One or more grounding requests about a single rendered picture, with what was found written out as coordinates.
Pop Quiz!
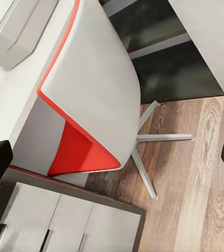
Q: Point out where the toy box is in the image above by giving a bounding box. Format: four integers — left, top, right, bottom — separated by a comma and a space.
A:
0, 0, 59, 70

